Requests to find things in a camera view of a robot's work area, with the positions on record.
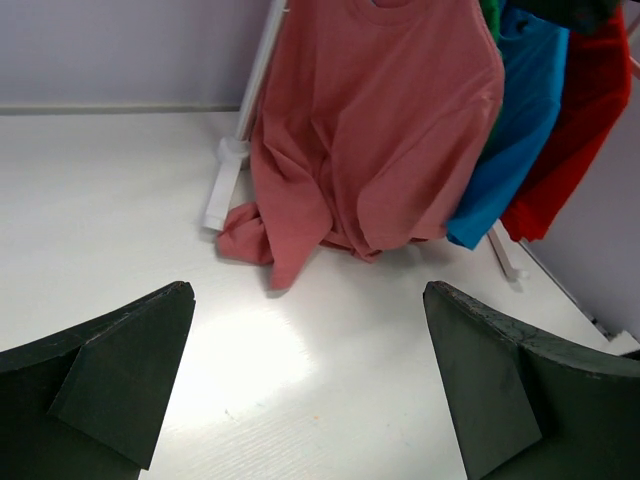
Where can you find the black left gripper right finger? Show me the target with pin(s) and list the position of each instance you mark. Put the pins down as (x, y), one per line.
(527, 404)

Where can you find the green t shirt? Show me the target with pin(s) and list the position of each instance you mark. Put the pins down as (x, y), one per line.
(493, 68)

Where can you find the red t shirt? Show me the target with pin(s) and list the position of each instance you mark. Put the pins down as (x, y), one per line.
(597, 89)

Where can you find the blue t shirt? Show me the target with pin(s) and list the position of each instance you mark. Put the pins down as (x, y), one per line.
(534, 54)

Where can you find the white clothes rack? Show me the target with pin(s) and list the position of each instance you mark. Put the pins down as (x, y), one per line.
(235, 150)

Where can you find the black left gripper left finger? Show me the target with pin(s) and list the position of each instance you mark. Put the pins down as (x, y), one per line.
(89, 402)

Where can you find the pink t shirt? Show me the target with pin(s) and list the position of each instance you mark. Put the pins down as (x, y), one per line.
(375, 140)

